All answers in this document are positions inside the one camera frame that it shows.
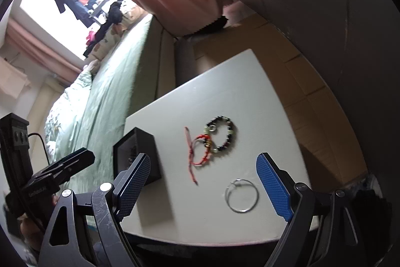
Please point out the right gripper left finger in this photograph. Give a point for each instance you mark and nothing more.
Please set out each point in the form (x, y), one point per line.
(128, 185)

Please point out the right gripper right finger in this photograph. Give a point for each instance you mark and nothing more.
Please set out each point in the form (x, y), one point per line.
(283, 192)

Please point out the black jewelry box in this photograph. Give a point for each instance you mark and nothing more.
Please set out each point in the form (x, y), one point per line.
(135, 142)

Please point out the left hand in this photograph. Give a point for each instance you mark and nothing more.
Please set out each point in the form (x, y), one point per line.
(30, 231)

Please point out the silver bangle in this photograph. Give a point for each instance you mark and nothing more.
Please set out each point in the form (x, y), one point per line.
(241, 196)

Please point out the floral duvet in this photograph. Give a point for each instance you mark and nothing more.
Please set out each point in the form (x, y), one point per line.
(63, 123)

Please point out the green bed sheet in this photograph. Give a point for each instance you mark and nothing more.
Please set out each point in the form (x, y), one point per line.
(125, 83)

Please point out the beige headboard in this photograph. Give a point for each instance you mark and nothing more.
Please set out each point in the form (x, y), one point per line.
(49, 92)

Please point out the pink hanging towel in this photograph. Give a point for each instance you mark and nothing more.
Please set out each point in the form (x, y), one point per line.
(12, 81)

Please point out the pink left curtain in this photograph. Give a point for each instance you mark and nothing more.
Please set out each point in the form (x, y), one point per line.
(39, 52)

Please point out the clothes pile on sill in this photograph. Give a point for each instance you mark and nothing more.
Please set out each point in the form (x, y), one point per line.
(121, 16)

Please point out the black camera box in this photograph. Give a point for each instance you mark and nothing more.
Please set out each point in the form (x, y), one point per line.
(15, 141)

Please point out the dark wall panel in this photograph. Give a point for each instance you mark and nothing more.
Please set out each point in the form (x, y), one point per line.
(354, 45)

